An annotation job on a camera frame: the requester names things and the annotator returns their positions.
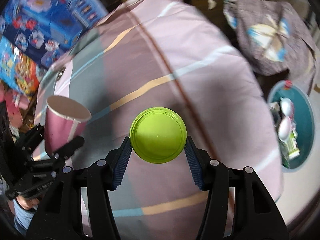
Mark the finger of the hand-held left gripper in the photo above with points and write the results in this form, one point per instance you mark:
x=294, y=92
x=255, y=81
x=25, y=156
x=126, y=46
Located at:
x=30, y=137
x=70, y=146

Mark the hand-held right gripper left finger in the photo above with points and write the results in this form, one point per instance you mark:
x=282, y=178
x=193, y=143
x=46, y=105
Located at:
x=122, y=165

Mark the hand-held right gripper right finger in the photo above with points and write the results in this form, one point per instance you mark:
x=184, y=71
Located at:
x=193, y=165

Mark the pink paper cup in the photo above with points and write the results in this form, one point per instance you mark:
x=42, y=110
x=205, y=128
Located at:
x=60, y=127

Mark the lime green round lid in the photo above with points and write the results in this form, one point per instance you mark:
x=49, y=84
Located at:
x=157, y=135

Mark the teal round waste bin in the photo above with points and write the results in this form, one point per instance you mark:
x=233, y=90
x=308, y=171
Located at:
x=303, y=110

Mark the person's left forearm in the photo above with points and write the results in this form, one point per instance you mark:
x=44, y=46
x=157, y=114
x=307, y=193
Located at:
x=22, y=220

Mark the person's left hand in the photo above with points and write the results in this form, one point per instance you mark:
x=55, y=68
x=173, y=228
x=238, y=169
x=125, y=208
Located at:
x=27, y=203

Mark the small pink box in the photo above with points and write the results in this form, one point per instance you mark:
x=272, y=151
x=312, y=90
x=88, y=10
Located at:
x=17, y=100

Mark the cartoon dog toy box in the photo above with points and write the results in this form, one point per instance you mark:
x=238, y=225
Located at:
x=20, y=72

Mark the pink plaid blanket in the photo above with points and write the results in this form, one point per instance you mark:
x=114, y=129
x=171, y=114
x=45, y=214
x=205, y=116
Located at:
x=200, y=80

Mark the blue toy box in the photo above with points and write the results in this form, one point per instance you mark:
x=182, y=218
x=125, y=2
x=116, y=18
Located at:
x=50, y=17

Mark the dark wooden cabinet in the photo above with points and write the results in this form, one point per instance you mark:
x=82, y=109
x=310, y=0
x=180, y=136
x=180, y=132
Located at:
x=220, y=25

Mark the purple grey cloth bundle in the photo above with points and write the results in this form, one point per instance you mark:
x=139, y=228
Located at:
x=262, y=22

